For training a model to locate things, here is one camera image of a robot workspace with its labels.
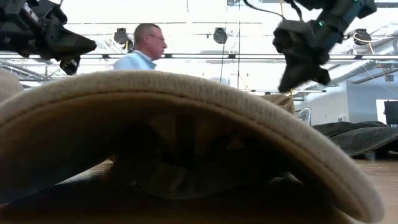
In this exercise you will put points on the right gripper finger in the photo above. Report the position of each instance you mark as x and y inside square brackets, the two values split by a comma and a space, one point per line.
[293, 77]

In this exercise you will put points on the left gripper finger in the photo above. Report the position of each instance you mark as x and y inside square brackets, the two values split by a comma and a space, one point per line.
[71, 66]

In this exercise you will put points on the beige ribbed-brim cap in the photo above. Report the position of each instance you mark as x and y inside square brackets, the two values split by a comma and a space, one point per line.
[93, 102]

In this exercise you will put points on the smooth beige cap with eyelets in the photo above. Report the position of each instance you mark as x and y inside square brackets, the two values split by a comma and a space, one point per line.
[7, 85]

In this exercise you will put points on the dark grey cap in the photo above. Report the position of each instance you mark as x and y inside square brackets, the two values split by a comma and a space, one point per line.
[357, 140]

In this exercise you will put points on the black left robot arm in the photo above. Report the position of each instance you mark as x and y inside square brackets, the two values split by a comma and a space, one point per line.
[15, 28]

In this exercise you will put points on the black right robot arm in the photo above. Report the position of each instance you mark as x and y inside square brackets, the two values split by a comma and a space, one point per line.
[339, 15]

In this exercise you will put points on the beige fabric cap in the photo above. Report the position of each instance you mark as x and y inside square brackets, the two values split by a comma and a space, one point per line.
[280, 102]

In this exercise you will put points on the clear plastic chair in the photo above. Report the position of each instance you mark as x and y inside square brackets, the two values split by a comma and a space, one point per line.
[304, 115]

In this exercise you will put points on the person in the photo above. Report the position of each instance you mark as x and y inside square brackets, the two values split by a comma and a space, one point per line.
[140, 56]

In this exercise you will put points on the silver ventilation duct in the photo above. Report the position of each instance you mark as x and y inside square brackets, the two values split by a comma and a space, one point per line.
[351, 72]

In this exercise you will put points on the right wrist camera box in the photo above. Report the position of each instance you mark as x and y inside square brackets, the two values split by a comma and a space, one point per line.
[290, 34]

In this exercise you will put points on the dark wall monitor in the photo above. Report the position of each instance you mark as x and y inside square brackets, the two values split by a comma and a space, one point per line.
[391, 112]

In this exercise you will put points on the long ceiling light rail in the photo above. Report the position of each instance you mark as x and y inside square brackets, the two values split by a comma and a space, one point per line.
[186, 56]

